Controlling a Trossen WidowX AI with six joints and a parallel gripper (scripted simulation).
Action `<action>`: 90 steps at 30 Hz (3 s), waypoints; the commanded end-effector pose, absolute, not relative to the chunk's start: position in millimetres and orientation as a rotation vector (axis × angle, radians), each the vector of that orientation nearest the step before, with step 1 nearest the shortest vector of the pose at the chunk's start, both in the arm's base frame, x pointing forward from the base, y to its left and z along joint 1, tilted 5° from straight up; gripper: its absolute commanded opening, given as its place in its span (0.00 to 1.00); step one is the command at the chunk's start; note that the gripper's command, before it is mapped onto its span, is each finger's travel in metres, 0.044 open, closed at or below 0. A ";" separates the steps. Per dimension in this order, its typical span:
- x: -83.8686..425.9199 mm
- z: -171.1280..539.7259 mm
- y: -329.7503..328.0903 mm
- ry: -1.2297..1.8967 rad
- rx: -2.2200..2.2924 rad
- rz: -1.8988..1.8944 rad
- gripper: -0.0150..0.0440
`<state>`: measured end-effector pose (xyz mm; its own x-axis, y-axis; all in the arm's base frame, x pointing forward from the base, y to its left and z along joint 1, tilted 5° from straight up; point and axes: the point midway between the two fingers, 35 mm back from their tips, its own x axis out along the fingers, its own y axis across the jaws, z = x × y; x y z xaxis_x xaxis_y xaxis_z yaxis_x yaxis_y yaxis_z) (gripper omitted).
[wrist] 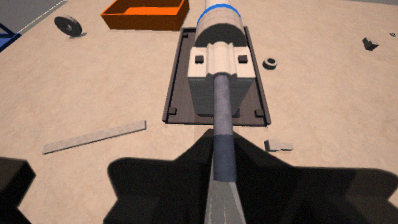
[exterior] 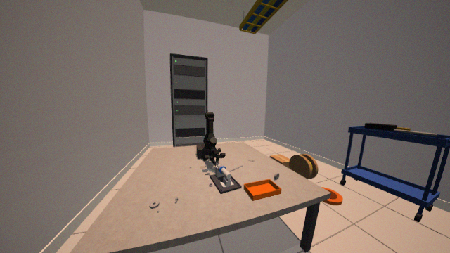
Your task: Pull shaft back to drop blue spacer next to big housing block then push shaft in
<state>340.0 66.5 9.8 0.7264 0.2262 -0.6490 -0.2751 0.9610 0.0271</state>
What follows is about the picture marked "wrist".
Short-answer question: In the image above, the orange shallow tray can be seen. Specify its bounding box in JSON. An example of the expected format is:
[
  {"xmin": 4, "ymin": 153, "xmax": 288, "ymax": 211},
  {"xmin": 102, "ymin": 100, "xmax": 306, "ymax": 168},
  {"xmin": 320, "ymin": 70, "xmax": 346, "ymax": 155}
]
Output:
[{"xmin": 101, "ymin": 0, "xmax": 189, "ymax": 31}]

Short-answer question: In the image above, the blue ring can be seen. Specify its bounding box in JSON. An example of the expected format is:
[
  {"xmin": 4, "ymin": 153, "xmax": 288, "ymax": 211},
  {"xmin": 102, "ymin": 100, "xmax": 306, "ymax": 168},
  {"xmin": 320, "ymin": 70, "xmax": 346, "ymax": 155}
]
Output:
[{"xmin": 197, "ymin": 4, "xmax": 242, "ymax": 25}]

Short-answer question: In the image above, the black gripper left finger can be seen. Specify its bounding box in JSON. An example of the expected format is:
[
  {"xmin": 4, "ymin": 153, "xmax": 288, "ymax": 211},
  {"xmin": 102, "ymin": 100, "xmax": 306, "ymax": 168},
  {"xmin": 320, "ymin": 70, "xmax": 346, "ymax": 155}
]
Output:
[{"xmin": 107, "ymin": 129, "xmax": 213, "ymax": 224}]

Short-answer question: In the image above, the grey metal shaft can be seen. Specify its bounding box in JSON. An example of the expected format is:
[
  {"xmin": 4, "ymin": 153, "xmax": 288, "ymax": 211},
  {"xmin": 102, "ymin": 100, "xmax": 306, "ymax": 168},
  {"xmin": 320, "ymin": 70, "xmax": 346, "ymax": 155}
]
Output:
[{"xmin": 213, "ymin": 74, "xmax": 237, "ymax": 182}]

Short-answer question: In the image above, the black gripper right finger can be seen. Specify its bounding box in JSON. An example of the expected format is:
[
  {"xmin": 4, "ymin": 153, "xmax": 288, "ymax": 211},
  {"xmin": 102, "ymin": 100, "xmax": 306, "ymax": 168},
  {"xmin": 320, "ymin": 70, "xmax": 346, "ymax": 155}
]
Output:
[{"xmin": 233, "ymin": 131, "xmax": 398, "ymax": 224}]

